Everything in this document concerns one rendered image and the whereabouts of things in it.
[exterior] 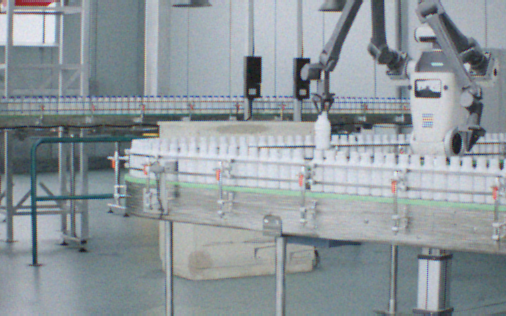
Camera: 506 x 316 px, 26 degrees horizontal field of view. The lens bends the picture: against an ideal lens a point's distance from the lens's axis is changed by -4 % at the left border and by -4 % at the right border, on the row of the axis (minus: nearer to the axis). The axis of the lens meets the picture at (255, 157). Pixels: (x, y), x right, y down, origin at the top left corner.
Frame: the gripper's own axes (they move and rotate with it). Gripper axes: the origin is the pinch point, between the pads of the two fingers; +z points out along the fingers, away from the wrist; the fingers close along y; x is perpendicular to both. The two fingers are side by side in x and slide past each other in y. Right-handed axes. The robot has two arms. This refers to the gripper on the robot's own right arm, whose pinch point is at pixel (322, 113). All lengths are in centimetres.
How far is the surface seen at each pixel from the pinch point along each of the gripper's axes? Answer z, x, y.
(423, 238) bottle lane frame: 47, 76, 36
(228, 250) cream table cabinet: 100, -277, -251
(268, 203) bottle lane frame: 38, -1, 35
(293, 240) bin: 56, -13, 3
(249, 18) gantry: -96, -406, -421
